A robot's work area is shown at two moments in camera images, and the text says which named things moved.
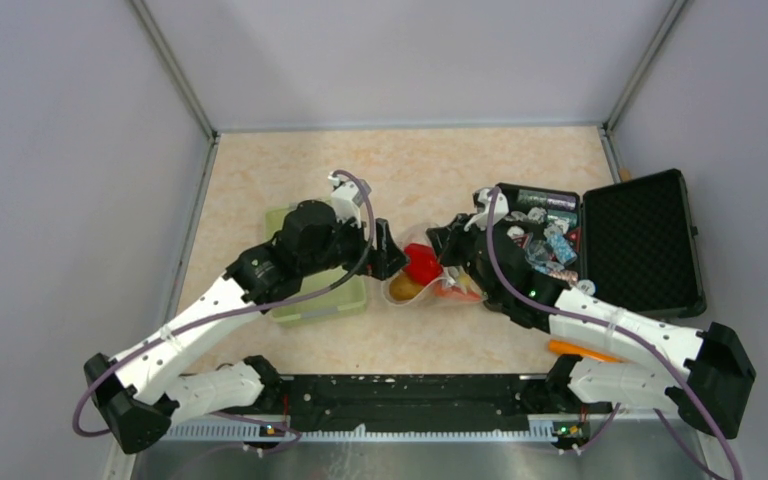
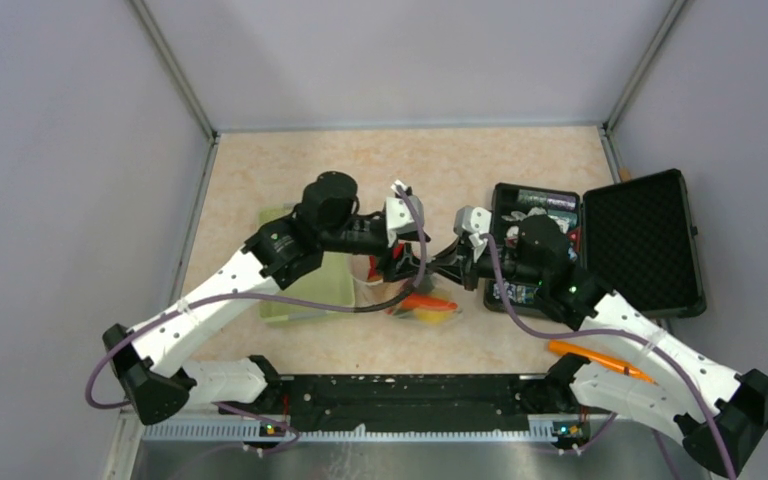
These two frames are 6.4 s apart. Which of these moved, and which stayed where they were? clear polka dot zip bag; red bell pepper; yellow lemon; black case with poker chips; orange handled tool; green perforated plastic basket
Moved: red bell pepper; yellow lemon; clear polka dot zip bag
Stayed: orange handled tool; green perforated plastic basket; black case with poker chips
